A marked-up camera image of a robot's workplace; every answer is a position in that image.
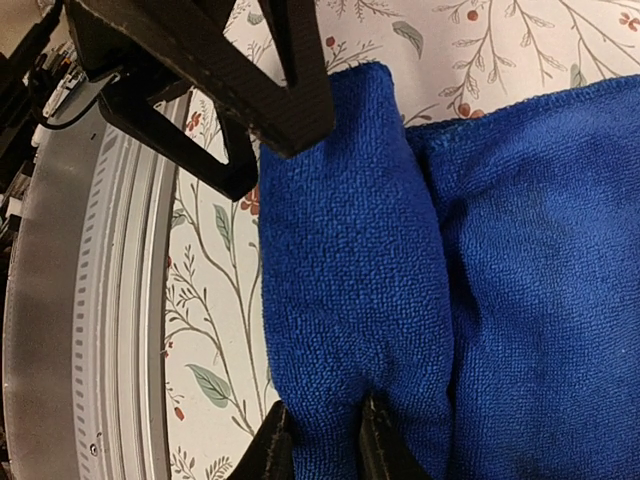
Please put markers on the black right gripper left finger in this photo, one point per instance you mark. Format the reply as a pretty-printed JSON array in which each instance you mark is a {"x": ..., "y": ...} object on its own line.
[{"x": 269, "y": 454}]

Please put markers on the blue microfibre towel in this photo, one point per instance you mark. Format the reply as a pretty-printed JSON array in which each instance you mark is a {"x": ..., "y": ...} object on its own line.
[{"x": 482, "y": 276}]

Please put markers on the floral patterned table mat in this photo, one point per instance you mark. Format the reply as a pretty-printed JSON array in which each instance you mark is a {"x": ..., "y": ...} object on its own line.
[{"x": 449, "y": 59}]

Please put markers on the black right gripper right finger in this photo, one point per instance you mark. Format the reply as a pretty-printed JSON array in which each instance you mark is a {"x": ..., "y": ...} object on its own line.
[{"x": 383, "y": 453}]

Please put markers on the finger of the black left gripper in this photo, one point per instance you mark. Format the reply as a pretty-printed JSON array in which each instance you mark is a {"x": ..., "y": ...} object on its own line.
[
  {"x": 158, "y": 47},
  {"x": 123, "y": 105}
]

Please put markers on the aluminium front rail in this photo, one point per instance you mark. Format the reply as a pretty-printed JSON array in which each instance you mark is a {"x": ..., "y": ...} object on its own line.
[{"x": 83, "y": 334}]

